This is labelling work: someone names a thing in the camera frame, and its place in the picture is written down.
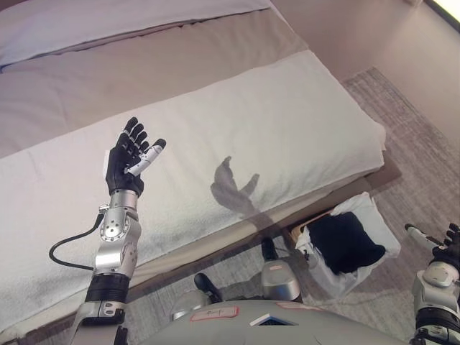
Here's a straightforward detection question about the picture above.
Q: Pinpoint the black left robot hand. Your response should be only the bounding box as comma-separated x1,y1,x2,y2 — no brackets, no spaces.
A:
103,116,167,198

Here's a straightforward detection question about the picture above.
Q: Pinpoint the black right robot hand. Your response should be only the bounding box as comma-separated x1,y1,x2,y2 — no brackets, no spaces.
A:
404,222,460,269

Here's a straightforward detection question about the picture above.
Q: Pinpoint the black garment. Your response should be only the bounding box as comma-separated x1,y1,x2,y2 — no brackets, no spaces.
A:
308,211,387,276

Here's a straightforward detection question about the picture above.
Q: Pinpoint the bed with white blanket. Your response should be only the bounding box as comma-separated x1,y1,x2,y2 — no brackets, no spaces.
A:
0,48,388,331

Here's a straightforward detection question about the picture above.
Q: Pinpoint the white bed sheet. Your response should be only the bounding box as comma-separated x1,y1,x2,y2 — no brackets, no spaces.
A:
0,0,273,68

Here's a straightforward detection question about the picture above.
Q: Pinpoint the white printed fabric bag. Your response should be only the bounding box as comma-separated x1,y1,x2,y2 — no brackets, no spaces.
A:
294,192,403,299

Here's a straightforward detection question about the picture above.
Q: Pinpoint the beige duvet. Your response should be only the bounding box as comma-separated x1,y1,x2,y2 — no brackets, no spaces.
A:
0,6,311,160

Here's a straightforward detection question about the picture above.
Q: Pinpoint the silver left robot leg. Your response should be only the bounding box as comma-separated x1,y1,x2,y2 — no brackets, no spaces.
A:
171,272,224,323

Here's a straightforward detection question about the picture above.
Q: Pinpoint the silver robot leg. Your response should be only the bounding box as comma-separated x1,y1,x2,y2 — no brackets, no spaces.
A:
171,272,224,323
260,236,302,302

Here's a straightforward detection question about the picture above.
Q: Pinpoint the silver right robot leg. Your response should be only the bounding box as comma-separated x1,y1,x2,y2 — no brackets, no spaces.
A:
260,236,302,302

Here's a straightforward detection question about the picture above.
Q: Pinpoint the grey robot torso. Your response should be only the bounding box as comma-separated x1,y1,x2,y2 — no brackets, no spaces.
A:
114,298,413,345

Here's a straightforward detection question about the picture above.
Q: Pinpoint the brown wooden bed frame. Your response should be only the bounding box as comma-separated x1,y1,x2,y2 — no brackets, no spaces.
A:
0,157,403,345

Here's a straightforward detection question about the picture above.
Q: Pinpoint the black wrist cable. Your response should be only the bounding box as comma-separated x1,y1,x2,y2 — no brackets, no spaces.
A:
49,211,104,271

